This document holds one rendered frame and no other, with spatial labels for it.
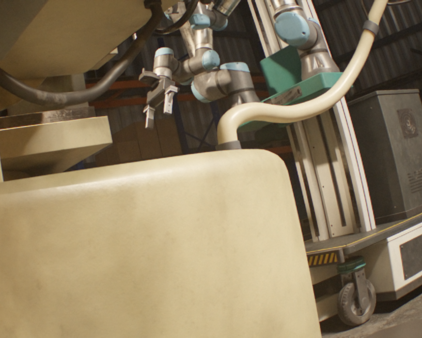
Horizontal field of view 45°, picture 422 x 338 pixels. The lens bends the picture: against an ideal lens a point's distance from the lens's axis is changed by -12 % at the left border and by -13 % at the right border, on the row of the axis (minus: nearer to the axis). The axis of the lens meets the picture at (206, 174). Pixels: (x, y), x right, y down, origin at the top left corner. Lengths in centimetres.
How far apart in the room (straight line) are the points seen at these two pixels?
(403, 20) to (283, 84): 914
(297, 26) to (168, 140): 760
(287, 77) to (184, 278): 169
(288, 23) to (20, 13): 143
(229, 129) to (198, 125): 1051
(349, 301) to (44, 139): 118
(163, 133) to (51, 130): 748
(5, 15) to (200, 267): 40
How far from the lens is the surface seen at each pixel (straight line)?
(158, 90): 217
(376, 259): 204
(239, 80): 239
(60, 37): 148
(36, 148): 187
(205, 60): 224
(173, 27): 181
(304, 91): 200
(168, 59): 226
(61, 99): 108
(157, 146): 922
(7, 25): 58
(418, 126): 239
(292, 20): 189
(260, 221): 79
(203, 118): 1163
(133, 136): 916
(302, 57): 203
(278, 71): 235
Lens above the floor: 51
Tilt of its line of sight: 5 degrees up
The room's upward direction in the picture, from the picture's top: 14 degrees counter-clockwise
